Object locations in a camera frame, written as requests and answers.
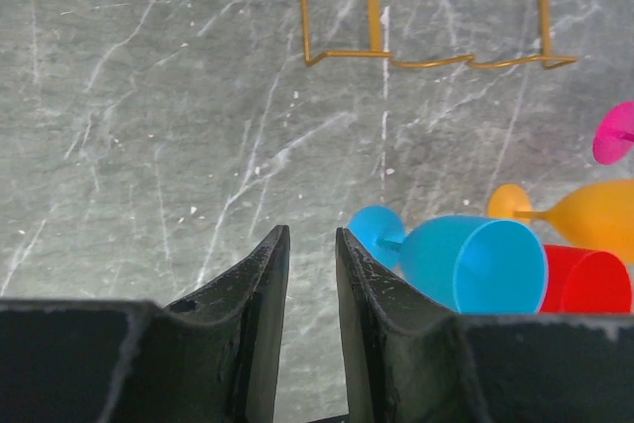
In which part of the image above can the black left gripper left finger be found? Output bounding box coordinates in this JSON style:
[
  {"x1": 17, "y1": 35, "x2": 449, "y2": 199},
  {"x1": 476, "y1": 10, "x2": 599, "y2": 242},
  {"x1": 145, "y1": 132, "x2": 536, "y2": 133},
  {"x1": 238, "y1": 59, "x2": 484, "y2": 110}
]
[{"x1": 1, "y1": 225, "x2": 290, "y2": 422}]

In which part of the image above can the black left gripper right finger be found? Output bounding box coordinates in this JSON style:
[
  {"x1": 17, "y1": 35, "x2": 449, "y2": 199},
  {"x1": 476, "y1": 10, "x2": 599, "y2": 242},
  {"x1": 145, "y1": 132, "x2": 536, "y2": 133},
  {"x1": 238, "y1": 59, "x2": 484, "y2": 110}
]
[{"x1": 336, "y1": 229, "x2": 633, "y2": 422}]

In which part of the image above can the blue wine glass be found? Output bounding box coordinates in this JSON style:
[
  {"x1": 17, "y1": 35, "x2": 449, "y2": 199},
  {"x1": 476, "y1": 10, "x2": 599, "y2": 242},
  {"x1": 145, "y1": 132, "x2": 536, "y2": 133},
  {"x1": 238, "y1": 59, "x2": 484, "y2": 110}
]
[{"x1": 348, "y1": 205, "x2": 549, "y2": 314}]

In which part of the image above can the red wine glass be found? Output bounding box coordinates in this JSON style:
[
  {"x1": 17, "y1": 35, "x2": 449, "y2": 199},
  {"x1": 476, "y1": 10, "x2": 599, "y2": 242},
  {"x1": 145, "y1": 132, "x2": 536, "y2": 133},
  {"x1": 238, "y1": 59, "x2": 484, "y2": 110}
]
[{"x1": 540, "y1": 245, "x2": 633, "y2": 314}]

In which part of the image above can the orange wine glass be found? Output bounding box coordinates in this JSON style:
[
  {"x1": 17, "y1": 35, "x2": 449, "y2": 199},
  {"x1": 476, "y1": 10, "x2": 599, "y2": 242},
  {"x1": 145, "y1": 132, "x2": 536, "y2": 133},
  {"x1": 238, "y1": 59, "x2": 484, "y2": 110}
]
[{"x1": 486, "y1": 179, "x2": 633, "y2": 264}]

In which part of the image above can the pink wine glass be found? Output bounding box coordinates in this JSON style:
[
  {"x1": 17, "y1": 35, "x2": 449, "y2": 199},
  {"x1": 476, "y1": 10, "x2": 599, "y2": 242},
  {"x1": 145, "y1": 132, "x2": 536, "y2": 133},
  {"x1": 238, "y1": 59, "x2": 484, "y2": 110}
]
[{"x1": 592, "y1": 101, "x2": 633, "y2": 164}]

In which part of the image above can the aluminium rail frame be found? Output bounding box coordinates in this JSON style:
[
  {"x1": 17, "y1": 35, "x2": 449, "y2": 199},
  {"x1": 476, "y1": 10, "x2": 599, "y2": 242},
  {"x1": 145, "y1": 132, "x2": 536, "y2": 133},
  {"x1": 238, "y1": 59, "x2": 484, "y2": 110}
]
[{"x1": 310, "y1": 414, "x2": 350, "y2": 423}]

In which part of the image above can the gold wire wine glass rack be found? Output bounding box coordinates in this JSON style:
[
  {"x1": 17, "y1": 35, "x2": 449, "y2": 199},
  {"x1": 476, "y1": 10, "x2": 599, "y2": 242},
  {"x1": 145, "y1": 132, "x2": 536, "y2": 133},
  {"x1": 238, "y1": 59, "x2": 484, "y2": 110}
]
[{"x1": 300, "y1": 0, "x2": 578, "y2": 69}]

